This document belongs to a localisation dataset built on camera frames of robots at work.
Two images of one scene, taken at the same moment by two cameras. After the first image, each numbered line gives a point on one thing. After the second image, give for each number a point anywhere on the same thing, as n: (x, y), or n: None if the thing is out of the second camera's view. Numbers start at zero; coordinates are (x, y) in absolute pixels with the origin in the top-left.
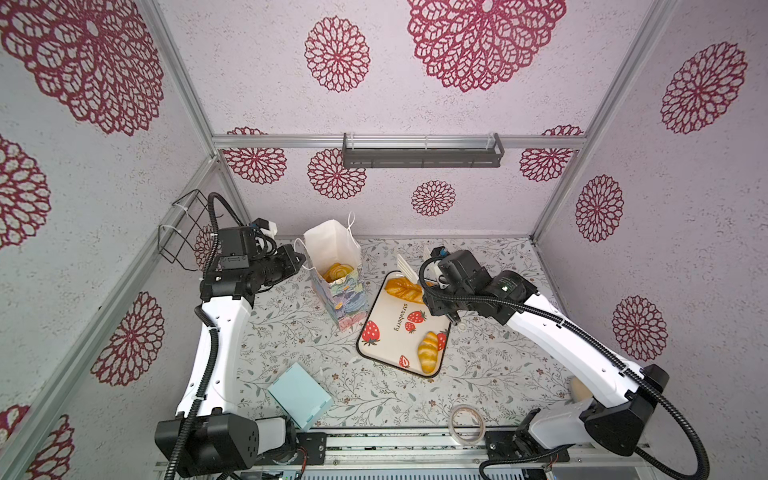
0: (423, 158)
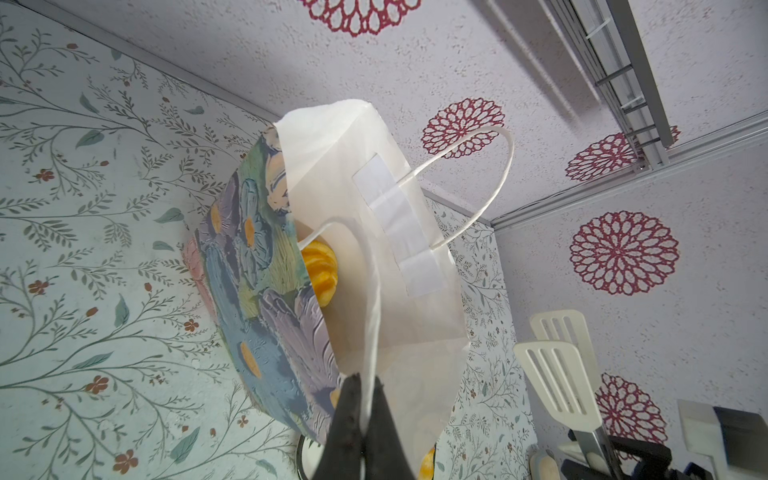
0: (609, 41)
